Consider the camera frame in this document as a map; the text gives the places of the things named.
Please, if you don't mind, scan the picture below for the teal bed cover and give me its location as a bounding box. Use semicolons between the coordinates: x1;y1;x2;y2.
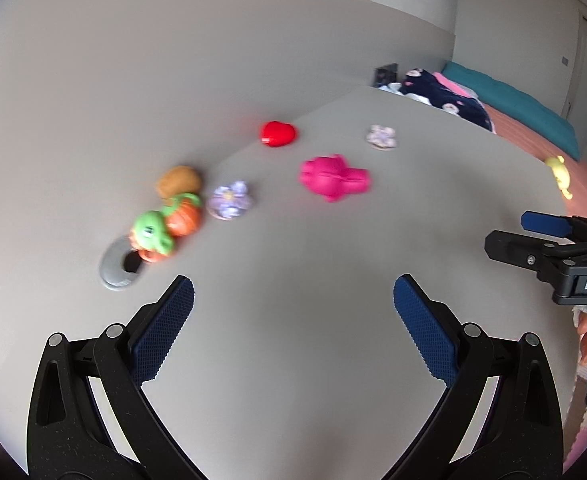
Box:
441;61;580;162

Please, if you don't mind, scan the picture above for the purple flower toy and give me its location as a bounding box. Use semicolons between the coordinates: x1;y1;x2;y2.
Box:
365;124;399;151
208;179;254;222

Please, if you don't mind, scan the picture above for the salmon bed sheet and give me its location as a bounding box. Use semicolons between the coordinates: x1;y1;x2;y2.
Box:
486;102;587;233

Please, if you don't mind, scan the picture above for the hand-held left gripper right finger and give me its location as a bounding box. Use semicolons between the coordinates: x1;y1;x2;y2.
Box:
388;272;567;480

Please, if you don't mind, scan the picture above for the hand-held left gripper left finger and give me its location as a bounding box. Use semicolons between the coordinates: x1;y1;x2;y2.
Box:
26;274;209;480

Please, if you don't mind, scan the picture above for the red heart toy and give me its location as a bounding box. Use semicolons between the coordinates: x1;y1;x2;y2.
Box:
260;120;298;149

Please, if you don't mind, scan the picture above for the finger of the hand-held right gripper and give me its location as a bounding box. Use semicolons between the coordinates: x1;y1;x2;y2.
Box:
484;229;579;285
520;211;587;256

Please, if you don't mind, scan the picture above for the brown potato toy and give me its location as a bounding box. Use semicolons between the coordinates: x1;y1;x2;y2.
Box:
155;165;203;201

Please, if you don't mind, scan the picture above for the dark printed blanket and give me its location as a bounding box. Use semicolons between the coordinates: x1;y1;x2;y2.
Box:
396;67;497;133

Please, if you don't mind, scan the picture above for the green frog toy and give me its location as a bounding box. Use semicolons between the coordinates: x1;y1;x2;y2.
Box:
128;210;177;263

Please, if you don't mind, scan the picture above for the grey desk cable grommet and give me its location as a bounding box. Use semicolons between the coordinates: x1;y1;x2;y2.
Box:
98;237;149;291

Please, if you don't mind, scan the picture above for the pink rubber toy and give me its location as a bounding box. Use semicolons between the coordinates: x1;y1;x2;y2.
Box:
298;153;373;203

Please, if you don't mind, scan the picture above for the orange pumpkin toy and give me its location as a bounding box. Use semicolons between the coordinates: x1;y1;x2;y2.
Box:
162;193;204;238

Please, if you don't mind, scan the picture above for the yellow rubber toy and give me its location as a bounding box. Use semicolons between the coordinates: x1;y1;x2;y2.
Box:
544;156;573;202

